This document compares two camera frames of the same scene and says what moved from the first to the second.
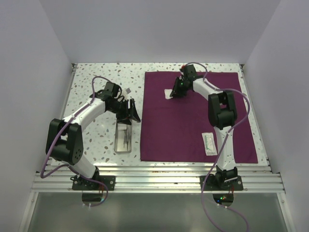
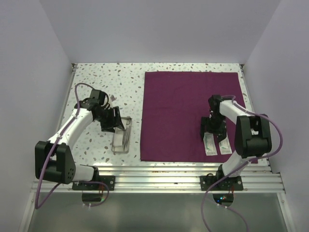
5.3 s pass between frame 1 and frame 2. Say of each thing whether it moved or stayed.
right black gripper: moved
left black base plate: stayed
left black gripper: moved
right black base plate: stayed
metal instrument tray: stayed
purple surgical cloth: stayed
